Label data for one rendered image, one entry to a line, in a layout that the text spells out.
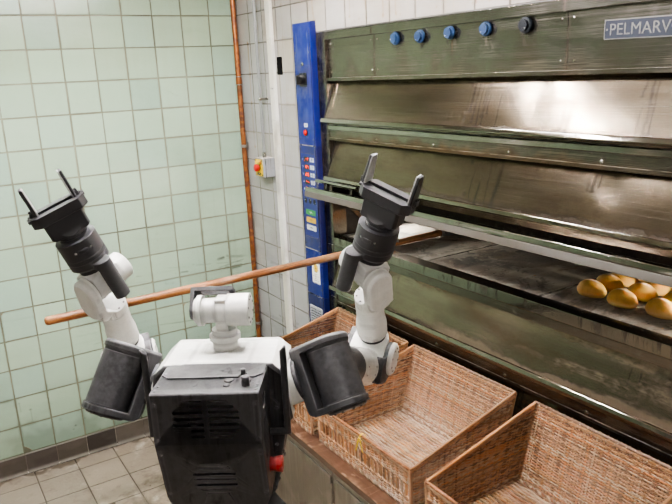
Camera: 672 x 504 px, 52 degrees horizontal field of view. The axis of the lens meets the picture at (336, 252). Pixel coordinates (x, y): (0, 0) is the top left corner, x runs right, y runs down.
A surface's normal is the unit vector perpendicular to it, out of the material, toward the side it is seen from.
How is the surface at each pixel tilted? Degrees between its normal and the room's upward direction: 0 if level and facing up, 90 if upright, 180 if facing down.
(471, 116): 70
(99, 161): 90
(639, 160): 90
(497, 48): 90
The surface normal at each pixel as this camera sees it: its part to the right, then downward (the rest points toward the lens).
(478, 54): -0.84, 0.18
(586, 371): -0.81, -0.17
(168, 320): 0.54, 0.19
